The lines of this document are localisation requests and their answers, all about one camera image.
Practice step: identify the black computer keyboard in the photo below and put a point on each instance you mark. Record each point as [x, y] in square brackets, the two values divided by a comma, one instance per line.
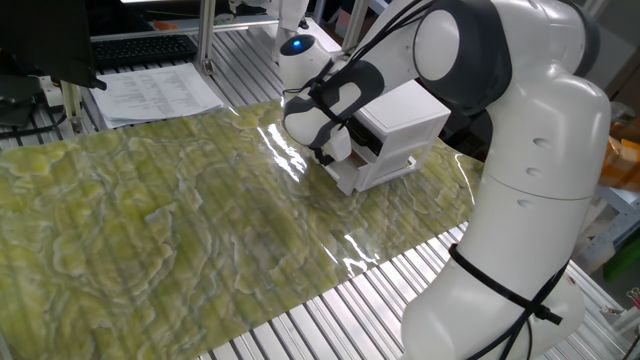
[142, 50]

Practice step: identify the green item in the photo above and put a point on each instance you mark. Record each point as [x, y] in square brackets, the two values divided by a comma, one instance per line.
[625, 260]

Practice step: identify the printed white paper stack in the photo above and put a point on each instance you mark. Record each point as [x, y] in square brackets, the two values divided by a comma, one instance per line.
[150, 95]

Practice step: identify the brown wooden block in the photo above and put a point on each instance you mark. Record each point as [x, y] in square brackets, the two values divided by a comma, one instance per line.
[357, 159]

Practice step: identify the aluminium table frame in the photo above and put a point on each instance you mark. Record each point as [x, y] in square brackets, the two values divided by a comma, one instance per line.
[620, 200]

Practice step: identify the white plastic drawer cabinet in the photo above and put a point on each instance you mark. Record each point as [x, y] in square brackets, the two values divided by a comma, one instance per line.
[405, 112]

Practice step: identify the yellow orange boxes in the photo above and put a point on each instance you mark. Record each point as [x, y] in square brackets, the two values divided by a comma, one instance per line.
[620, 160]

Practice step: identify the green marble pattern mat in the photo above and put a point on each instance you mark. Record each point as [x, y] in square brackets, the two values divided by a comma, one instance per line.
[150, 225]

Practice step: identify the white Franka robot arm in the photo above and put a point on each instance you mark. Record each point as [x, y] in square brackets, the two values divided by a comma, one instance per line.
[540, 175]

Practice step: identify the white power strip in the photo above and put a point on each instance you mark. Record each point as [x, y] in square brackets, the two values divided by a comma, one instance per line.
[50, 92]

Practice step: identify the small orange item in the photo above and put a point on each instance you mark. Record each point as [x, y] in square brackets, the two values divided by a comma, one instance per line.
[165, 25]

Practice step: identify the short aluminium frame post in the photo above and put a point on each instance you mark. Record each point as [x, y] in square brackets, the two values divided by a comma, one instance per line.
[72, 107]

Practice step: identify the aluminium frame rail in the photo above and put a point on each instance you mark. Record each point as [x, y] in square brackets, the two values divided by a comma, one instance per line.
[150, 31]

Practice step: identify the black round drawer knob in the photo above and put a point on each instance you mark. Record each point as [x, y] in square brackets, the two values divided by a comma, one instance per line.
[318, 155]

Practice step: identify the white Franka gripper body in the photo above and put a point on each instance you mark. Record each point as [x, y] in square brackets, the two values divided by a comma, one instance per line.
[340, 147]

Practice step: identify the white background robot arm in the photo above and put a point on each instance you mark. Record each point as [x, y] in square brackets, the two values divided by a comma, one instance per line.
[292, 12]

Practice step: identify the white drawer with knob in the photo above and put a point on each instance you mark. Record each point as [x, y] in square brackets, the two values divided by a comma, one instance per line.
[345, 180]

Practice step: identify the black computer monitor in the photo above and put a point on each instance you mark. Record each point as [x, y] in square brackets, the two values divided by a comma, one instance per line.
[45, 35]

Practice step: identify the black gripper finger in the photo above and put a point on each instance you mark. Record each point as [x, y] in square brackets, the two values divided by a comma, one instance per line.
[328, 161]

